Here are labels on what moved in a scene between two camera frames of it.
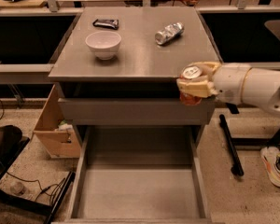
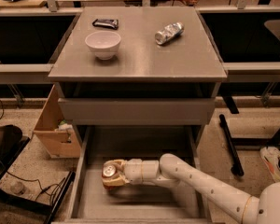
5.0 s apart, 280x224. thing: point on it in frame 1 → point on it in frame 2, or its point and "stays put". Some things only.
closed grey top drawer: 134,111 stays put
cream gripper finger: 207,67 → 118,162
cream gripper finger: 196,88 → 115,181
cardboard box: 56,135 stays put
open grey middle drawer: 150,174 stays put
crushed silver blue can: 169,33 stays put
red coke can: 191,72 → 108,171
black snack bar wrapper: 106,23 stays put
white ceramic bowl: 104,44 stays put
